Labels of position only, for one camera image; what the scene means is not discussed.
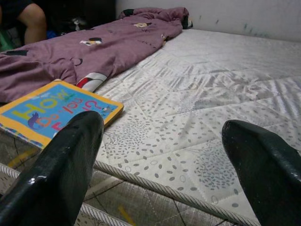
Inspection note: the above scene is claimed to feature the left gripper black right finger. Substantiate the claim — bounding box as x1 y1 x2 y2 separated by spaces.
222 119 301 226

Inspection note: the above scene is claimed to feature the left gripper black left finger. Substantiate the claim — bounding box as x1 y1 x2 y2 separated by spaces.
0 110 105 226

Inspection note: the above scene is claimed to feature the blue yellow board book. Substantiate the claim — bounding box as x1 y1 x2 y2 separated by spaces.
0 79 125 149

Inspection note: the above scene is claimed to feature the white quilted mattress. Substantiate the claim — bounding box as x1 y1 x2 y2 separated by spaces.
0 28 301 226

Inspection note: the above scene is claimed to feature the purple Mickey print blanket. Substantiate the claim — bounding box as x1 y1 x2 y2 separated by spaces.
0 6 194 103

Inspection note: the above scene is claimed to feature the green plastic stool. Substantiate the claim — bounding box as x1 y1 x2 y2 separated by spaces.
0 26 23 51

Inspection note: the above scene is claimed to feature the person in black shorts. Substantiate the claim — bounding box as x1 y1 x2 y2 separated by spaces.
0 0 48 46

